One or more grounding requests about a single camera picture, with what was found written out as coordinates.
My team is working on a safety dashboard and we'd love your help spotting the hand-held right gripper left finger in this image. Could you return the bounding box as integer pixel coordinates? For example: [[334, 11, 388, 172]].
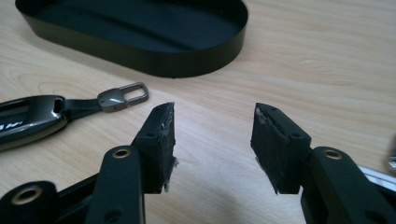
[[133, 102, 179, 194]]

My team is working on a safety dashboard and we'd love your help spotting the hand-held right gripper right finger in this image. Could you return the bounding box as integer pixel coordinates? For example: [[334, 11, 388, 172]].
[[250, 103, 313, 195]]

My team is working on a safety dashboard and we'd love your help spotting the black key rack with tray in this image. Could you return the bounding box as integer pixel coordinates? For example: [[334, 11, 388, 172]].
[[14, 0, 249, 78]]

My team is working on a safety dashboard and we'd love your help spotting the black car key with strap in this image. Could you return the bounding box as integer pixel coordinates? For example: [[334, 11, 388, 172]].
[[0, 81, 150, 153]]

